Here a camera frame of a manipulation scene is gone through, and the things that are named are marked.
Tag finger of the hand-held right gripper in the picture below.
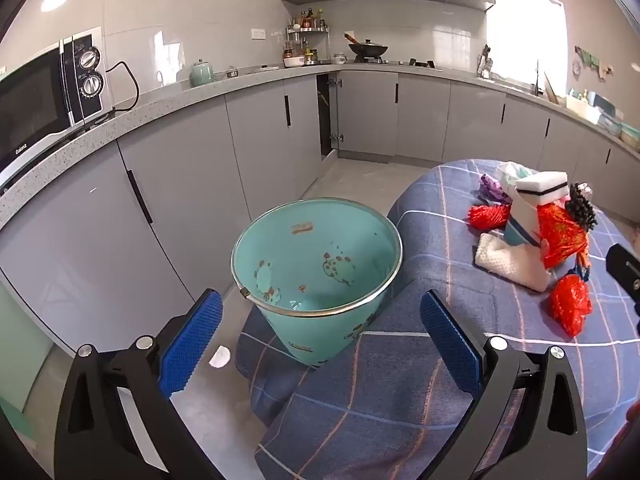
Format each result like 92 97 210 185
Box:
606 242 640 333

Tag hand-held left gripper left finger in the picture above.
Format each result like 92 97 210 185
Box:
54 289 226 480

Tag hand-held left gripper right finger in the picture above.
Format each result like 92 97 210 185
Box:
421 290 590 480

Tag red patterned wrapper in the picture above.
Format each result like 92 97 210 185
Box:
536 202 590 270

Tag dark curly clump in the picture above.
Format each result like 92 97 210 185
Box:
567 182 599 232

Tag white and blue carton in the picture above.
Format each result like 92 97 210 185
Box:
504 194 543 248

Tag white sponge with black stripe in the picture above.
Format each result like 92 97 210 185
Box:
515 171 571 207

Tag red mesh net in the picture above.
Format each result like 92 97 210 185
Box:
467 204 512 232

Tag clear plastic bag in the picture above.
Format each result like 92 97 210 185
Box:
497 161 538 201

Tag purple wrapper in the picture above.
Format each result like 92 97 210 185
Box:
479 174 511 203

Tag teal patterned bucket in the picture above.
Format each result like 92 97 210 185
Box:
230 198 404 367

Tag blue plaid blanket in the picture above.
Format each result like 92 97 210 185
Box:
235 159 640 480

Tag teal storage containers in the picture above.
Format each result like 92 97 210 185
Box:
567 89 640 147

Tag pale green panel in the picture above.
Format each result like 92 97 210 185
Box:
0 280 56 428

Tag grey kitchen cabinet unit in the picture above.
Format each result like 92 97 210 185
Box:
0 62 640 391

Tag utensil holder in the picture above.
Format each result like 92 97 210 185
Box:
476 45 495 80

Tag bright window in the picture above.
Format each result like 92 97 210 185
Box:
486 0 566 85

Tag teal teapot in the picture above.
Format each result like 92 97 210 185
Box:
189 58 217 87

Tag gas stove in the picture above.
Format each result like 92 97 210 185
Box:
350 57 443 70

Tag black and silver microwave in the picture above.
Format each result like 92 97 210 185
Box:
0 30 113 193

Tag black wok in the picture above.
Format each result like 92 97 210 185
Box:
344 33 389 59

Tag metal corner spice rack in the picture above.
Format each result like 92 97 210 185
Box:
285 7 331 67

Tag teal wall hook rack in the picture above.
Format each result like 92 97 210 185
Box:
574 46 615 80

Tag black power cable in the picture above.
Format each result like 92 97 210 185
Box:
105 61 141 111

